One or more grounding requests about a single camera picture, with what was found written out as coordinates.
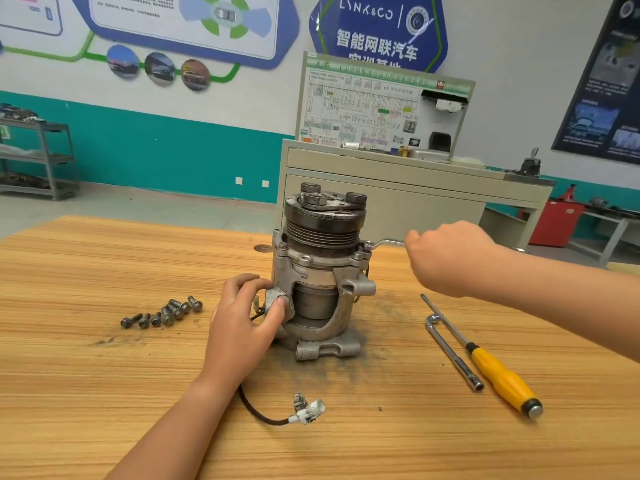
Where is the person's left hand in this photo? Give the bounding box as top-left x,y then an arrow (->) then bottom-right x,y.
198,273 -> 289,393

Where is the person's right hand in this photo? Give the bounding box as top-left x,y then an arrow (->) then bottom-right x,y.
404,219 -> 508,299

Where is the silver combination wrench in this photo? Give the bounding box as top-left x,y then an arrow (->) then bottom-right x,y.
365,235 -> 409,252

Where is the grey metal compressor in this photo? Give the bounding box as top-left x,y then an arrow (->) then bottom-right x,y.
238,181 -> 378,427

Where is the person's right forearm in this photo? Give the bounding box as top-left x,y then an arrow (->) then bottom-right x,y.
488,245 -> 640,364

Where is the person's left forearm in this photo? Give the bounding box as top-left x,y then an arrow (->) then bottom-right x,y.
105,373 -> 236,480

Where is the beige workbench cabinet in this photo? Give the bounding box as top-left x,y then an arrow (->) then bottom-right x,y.
276,139 -> 554,251

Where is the silver L-shaped socket wrench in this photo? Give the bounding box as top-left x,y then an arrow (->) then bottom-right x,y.
425,313 -> 486,393

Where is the red cabinet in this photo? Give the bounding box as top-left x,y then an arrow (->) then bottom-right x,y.
528,197 -> 587,248

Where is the small black device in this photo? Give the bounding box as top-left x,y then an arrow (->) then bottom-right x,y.
516,147 -> 543,177

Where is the white wiring display board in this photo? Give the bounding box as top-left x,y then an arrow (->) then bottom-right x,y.
295,51 -> 476,161

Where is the grey metal shelf cart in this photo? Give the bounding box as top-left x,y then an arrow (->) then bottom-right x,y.
0,105 -> 79,201

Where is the blue rounded infographic panel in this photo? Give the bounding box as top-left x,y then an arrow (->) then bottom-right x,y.
68,0 -> 301,71

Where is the yellow handled screwdriver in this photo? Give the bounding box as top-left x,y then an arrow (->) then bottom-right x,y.
420,293 -> 545,420

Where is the dark wall poster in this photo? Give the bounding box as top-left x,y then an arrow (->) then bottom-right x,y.
551,0 -> 640,166

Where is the blue hexagon wall sign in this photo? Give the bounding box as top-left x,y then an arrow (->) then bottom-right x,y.
309,0 -> 449,74

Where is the round photo wall decal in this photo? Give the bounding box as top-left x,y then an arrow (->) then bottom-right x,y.
180,59 -> 212,93
144,51 -> 177,87
106,43 -> 142,81

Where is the white infographic wall panel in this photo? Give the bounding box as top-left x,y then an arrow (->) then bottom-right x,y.
0,0 -> 64,38

